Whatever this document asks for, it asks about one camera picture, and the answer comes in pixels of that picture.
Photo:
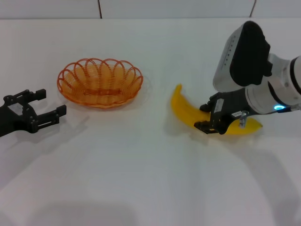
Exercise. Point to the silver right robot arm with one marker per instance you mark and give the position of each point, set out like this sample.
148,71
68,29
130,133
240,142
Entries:
282,94

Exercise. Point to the yellow banana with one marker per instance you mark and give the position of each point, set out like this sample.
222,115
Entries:
183,108

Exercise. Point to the silver black wrist camera box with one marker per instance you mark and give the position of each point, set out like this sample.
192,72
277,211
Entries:
247,58

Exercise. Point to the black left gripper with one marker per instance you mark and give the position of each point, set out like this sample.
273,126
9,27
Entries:
14,120

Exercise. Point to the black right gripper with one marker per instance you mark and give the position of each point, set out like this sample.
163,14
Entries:
231,103

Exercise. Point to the orange woven plastic basket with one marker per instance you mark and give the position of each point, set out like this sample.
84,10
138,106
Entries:
101,101

